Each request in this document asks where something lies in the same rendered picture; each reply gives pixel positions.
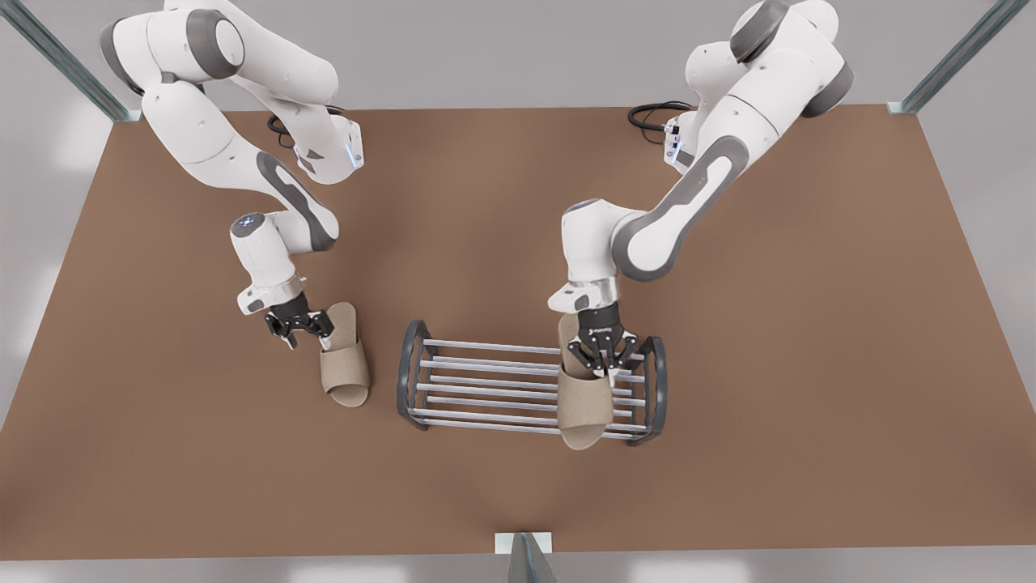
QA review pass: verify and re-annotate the black cable loop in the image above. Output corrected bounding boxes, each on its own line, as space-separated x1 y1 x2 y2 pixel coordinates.
267 105 345 150
627 100 695 147

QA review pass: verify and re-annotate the silver frame post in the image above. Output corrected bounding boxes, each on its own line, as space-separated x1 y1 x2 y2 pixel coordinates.
886 0 1030 115
0 0 141 123
494 532 554 583

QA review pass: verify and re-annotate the beige slipper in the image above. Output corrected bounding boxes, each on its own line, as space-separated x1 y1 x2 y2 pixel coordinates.
556 314 615 451
318 302 372 407

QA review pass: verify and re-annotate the grey metal shoe rack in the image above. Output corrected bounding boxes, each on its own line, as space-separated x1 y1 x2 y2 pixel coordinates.
397 319 669 447

